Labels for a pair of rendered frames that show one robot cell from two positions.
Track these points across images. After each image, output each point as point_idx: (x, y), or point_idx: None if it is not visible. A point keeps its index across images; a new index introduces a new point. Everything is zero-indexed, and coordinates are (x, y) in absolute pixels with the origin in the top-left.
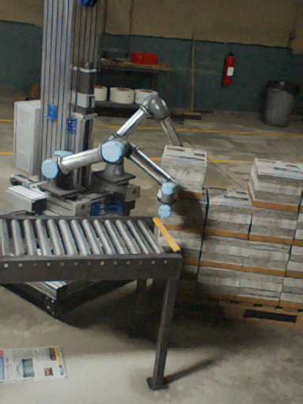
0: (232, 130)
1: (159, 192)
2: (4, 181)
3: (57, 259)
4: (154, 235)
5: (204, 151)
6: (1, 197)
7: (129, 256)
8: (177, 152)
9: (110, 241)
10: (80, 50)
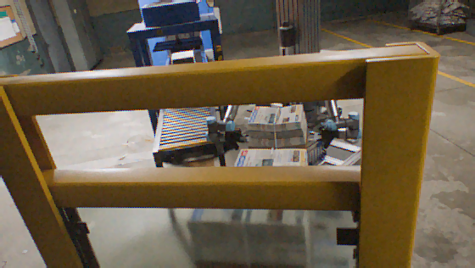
0: None
1: (246, 131)
2: (472, 131)
3: (158, 121)
4: (429, 227)
5: (296, 120)
6: (431, 137)
7: (156, 136)
8: (286, 111)
9: (180, 131)
10: (285, 12)
